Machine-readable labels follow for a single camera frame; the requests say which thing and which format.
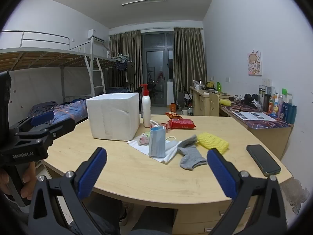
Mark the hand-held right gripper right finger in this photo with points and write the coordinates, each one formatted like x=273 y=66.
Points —
x=221 y=173

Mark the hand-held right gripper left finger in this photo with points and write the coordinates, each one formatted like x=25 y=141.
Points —
x=93 y=173

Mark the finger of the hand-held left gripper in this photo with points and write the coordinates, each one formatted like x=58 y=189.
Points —
x=42 y=117
x=58 y=127

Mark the grey sock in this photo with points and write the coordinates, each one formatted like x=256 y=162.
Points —
x=192 y=160
x=189 y=140

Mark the white foam box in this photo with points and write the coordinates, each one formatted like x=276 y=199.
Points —
x=112 y=115

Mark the blue face mask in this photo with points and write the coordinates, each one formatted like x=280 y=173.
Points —
x=172 y=145
x=157 y=142

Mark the white foam sheet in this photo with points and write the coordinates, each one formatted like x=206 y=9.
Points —
x=166 y=158

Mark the green plastic bag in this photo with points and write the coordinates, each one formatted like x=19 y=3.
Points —
x=143 y=139

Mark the person's left hand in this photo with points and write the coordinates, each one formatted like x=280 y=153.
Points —
x=28 y=182

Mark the blue patterned quilt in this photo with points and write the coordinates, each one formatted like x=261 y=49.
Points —
x=66 y=110

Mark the black smartphone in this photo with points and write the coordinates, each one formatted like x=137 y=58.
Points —
x=264 y=159

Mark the wooden drawer unit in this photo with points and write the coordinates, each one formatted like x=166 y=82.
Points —
x=195 y=215

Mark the person's leg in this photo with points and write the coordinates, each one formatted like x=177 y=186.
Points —
x=105 y=221

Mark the desk with patterned mat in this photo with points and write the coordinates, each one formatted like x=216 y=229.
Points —
x=269 y=137

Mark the metal bunk bed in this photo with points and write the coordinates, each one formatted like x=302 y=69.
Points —
x=36 y=56

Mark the white bunk ladder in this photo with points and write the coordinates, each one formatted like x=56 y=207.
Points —
x=97 y=78

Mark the large red snack packet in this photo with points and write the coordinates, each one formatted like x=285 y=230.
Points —
x=182 y=124

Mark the printed paper sheets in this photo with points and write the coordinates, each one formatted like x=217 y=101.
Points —
x=254 y=115

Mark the wooden chair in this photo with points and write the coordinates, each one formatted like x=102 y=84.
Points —
x=214 y=104

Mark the white mug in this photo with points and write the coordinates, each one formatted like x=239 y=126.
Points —
x=184 y=112

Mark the yellow foam net roll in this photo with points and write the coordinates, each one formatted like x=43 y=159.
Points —
x=225 y=102

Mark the small red snack packet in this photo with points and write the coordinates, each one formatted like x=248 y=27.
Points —
x=163 y=126

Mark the orange snack packet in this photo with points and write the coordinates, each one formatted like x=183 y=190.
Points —
x=173 y=115

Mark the light wooden desk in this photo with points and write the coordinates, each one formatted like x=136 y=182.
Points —
x=199 y=98

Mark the orange bucket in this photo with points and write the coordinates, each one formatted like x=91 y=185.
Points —
x=173 y=107

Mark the white pump bottle red top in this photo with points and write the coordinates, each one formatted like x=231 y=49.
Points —
x=146 y=110

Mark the hanging dark clothes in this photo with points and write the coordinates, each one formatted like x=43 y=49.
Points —
x=122 y=66

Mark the row of toiletry bottles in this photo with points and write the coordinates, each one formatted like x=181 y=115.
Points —
x=281 y=107

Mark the brown curtain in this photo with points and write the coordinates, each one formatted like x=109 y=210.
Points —
x=124 y=58
x=189 y=63

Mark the white air conditioner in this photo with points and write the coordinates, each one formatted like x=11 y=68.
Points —
x=94 y=34

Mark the glass balcony door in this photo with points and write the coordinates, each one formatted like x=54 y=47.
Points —
x=156 y=63

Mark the ceiling tube light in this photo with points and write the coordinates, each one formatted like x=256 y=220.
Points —
x=144 y=1

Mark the white wall socket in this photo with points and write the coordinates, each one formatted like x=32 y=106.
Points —
x=267 y=81

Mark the cartoon wall poster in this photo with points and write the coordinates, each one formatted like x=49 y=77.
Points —
x=254 y=63

